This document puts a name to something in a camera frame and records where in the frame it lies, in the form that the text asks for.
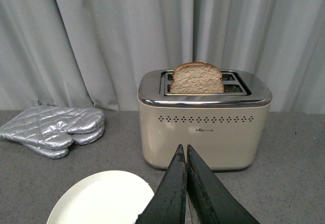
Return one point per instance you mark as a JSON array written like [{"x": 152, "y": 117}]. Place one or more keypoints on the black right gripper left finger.
[{"x": 168, "y": 204}]

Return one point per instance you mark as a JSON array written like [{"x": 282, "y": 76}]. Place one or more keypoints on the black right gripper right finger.
[{"x": 211, "y": 200}]

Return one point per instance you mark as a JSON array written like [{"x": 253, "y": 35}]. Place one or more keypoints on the slice of brown bread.
[{"x": 197, "y": 78}]

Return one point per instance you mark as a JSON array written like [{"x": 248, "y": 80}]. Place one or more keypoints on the beige two-slot toaster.
[{"x": 224, "y": 128}]

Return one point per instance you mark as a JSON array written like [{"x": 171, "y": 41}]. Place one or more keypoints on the white round plate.
[{"x": 105, "y": 197}]

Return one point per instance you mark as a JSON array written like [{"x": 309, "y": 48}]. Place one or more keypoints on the lower silver quilted oven mitt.
[{"x": 78, "y": 139}]

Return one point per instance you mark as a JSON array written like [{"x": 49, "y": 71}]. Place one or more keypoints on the silver quilted oven mitt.
[
  {"x": 51, "y": 127},
  {"x": 78, "y": 139}
]

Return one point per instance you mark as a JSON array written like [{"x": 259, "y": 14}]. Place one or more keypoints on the upper silver quilted oven mitt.
[{"x": 51, "y": 127}]

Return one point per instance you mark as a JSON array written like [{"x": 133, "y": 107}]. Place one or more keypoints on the grey curtain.
[{"x": 95, "y": 52}]

